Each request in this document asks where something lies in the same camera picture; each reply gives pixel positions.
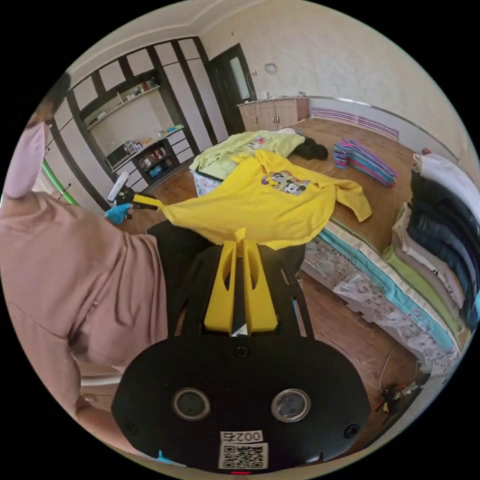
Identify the yellow short sleeve shirt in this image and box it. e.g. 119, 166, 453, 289
161, 149, 373, 251

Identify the black garment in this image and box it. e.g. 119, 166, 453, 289
292, 136, 329, 162

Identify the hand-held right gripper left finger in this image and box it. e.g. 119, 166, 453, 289
204, 241, 237, 335

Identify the dark framed wall shelf unit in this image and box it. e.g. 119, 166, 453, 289
44, 36, 219, 212

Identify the person's right forearm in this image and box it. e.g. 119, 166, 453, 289
76, 393, 128, 453

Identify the low wooden cupboard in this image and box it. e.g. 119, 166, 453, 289
236, 96, 311, 132

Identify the dark door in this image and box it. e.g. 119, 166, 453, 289
205, 43, 257, 137

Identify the pile of clothes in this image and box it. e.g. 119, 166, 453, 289
382, 152, 480, 335

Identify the green hoop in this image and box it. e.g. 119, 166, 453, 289
40, 158, 80, 208

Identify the person's left hand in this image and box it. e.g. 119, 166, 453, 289
104, 204, 135, 227

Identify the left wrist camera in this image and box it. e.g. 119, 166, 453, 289
107, 171, 129, 203

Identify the stack of coloured clothes hangers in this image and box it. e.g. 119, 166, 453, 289
332, 138, 398, 188

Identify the tangle of cables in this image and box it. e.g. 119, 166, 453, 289
376, 344, 425, 425

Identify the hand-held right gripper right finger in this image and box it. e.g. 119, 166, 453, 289
242, 239, 280, 336

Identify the light green printed shirt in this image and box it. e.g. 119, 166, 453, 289
189, 131, 307, 182

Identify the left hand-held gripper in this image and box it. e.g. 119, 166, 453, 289
118, 190, 168, 214

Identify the person's body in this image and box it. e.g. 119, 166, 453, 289
0, 71, 305, 458

